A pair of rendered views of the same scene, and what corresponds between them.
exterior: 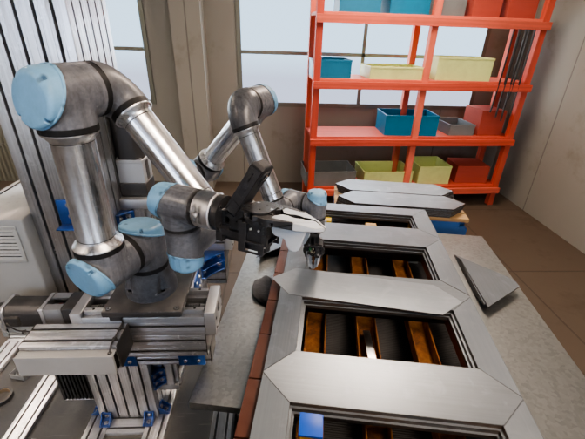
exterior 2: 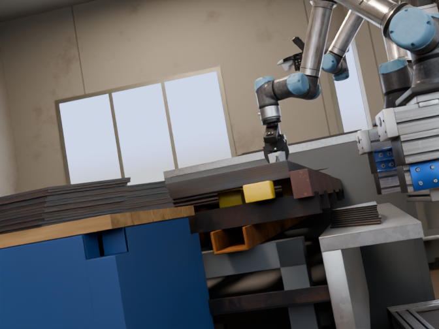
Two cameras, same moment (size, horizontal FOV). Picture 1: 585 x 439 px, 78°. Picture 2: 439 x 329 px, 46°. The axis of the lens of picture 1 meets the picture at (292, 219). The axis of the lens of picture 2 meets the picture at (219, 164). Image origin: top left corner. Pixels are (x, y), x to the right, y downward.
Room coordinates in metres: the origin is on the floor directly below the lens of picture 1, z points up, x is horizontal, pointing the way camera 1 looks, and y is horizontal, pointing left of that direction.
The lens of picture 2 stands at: (3.11, 0.02, 0.77)
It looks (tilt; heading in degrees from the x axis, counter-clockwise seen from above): 5 degrees up; 190
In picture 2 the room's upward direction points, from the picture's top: 10 degrees counter-clockwise
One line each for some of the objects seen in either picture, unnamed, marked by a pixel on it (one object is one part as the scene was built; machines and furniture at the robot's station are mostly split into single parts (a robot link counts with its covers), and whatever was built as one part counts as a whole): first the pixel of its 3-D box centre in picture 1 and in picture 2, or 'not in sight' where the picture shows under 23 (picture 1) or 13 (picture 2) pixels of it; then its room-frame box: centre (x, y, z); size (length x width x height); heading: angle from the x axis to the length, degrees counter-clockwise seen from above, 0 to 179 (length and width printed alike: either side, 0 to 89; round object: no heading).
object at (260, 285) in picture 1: (263, 288); not in sight; (1.33, 0.12, 0.69); 0.20 x 0.10 x 0.03; 6
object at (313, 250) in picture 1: (314, 240); (274, 136); (1.26, -0.09, 1.00); 0.09 x 0.08 x 0.12; 175
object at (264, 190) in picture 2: not in sight; (259, 192); (1.97, -0.10, 0.79); 0.06 x 0.05 x 0.04; 85
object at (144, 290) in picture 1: (150, 273); (400, 102); (0.89, 0.43, 1.09); 0.15 x 0.15 x 0.10
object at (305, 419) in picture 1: (311, 427); not in sight; (0.56, -0.06, 0.88); 0.06 x 0.06 x 0.02; 85
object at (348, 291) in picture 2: not in sight; (353, 280); (1.39, 0.08, 0.47); 1.30 x 0.04 x 0.35; 175
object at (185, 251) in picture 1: (189, 241); (338, 68); (0.68, 0.22, 1.34); 0.11 x 0.08 x 0.11; 158
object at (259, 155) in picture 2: not in sight; (282, 156); (0.05, -0.14, 1.03); 1.30 x 0.60 x 0.04; 85
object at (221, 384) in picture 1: (257, 284); (367, 218); (1.40, 0.16, 0.66); 1.30 x 0.20 x 0.03; 175
